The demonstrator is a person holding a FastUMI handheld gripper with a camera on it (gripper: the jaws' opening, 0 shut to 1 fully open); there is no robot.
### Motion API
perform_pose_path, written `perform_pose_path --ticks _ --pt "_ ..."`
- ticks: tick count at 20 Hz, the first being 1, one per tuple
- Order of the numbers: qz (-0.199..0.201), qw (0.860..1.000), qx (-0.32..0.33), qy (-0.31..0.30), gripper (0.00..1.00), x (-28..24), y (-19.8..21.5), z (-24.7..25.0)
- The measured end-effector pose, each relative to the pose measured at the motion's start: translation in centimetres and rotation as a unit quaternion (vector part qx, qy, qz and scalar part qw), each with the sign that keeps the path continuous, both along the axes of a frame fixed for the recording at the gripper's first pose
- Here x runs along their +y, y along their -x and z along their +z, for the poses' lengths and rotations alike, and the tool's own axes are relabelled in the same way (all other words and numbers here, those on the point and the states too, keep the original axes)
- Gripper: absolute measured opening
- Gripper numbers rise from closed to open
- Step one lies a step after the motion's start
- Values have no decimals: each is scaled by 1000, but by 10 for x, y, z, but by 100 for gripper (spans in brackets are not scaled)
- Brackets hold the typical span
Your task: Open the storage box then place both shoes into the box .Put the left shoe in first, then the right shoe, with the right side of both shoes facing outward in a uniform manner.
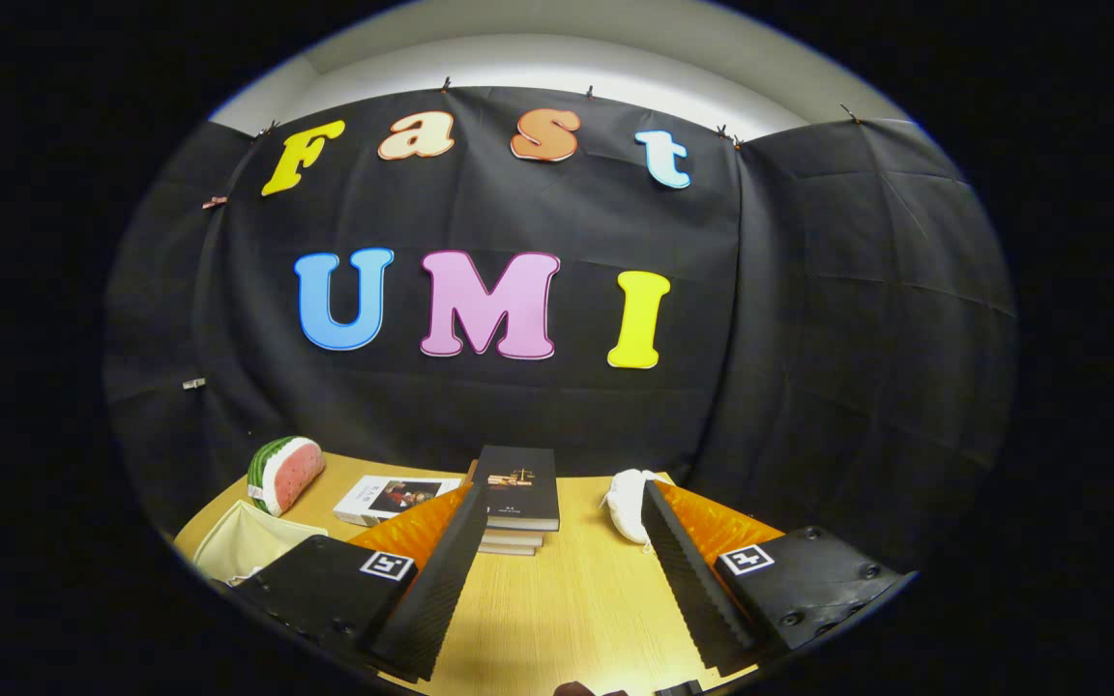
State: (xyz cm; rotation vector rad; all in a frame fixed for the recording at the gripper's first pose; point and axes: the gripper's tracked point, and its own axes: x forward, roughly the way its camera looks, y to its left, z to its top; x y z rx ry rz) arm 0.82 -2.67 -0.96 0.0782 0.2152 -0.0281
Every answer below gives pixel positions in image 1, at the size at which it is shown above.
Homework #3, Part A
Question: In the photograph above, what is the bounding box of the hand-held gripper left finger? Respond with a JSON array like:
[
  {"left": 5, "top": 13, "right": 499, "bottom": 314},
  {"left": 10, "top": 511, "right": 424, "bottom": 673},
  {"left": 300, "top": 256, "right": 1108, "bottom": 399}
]
[{"left": 238, "top": 480, "right": 490, "bottom": 682}]

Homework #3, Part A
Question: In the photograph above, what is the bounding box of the watermelon slice plush toy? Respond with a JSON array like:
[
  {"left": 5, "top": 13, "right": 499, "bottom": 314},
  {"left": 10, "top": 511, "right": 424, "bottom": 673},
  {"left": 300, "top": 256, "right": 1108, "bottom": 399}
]
[{"left": 247, "top": 435, "right": 326, "bottom": 517}]

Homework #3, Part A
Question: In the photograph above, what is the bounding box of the beige fabric storage box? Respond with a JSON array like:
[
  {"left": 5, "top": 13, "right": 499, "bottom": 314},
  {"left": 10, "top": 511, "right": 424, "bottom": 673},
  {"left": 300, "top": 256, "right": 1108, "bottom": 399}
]
[{"left": 191, "top": 499, "right": 330, "bottom": 588}]

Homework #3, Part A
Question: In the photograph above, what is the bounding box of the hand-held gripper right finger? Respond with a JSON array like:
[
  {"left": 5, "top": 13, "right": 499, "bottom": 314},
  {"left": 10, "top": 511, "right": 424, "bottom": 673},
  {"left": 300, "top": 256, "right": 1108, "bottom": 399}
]
[{"left": 641, "top": 478, "right": 916, "bottom": 678}]

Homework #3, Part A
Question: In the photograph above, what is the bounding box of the white plush toy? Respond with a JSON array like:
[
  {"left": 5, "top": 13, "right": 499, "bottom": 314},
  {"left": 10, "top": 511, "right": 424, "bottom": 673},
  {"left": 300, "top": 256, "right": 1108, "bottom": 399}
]
[{"left": 600, "top": 469, "right": 674, "bottom": 545}]

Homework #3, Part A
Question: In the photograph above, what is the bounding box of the black hardcover book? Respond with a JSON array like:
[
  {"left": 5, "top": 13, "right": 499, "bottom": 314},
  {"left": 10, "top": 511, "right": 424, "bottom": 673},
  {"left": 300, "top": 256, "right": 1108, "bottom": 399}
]
[{"left": 471, "top": 445, "right": 561, "bottom": 533}]

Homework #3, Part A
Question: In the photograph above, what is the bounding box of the white book with portrait cover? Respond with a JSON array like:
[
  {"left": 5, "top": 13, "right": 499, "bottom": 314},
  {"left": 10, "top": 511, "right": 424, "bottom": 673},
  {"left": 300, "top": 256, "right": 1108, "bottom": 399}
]
[{"left": 333, "top": 474, "right": 462, "bottom": 528}]

